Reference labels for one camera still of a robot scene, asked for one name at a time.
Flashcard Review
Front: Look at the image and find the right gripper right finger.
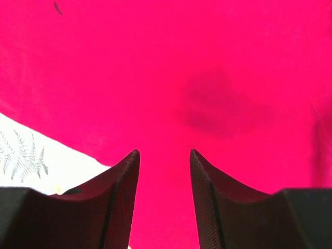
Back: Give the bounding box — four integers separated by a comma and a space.
190, 150, 331, 248

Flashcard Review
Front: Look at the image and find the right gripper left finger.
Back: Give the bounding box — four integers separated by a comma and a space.
1, 150, 140, 248

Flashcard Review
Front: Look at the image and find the red t shirt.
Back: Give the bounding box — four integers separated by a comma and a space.
1, 1, 331, 248

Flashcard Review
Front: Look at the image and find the floral patterned mat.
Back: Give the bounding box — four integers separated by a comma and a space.
1, 115, 109, 195

